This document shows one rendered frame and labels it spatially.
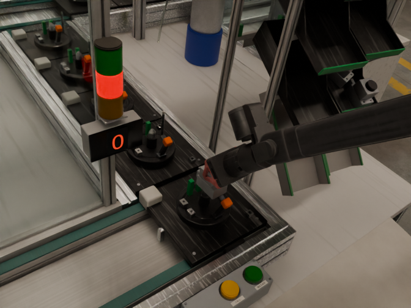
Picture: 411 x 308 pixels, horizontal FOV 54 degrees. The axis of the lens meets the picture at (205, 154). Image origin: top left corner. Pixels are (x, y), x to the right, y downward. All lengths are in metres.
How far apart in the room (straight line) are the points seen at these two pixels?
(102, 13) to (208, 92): 0.97
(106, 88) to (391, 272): 0.89
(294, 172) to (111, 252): 0.52
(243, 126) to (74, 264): 0.51
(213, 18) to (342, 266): 1.10
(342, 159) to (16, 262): 0.91
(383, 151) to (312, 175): 2.06
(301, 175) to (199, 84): 0.74
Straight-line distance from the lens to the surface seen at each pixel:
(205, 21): 1.77
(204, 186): 0.95
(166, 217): 1.03
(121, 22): 2.07
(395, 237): 1.35
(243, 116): 0.78
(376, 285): 1.21
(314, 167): 1.18
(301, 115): 1.03
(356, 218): 1.34
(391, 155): 3.21
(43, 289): 1.00
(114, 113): 0.83
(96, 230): 1.04
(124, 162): 1.16
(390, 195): 1.47
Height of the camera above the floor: 1.76
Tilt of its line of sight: 41 degrees down
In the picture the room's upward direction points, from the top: 9 degrees clockwise
